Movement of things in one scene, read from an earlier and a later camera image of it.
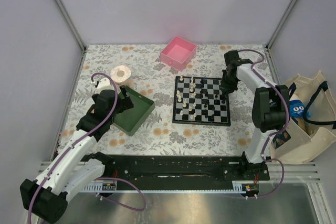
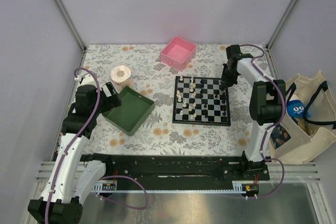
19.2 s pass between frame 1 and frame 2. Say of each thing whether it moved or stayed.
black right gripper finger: moved
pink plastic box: stayed
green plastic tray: stayed
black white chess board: stayed
